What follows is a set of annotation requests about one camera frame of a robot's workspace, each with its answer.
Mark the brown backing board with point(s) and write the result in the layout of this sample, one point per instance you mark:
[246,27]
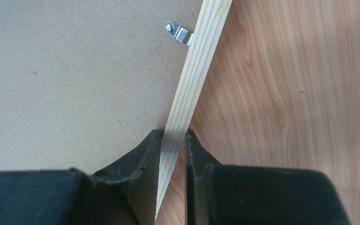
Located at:
[82,82]

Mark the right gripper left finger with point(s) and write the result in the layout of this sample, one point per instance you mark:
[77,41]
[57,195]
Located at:
[122,193]

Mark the wooden picture frame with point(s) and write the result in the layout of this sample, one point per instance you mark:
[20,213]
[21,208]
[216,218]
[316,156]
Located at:
[208,29]

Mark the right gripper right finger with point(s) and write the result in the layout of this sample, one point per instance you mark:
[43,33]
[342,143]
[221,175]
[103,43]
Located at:
[218,194]

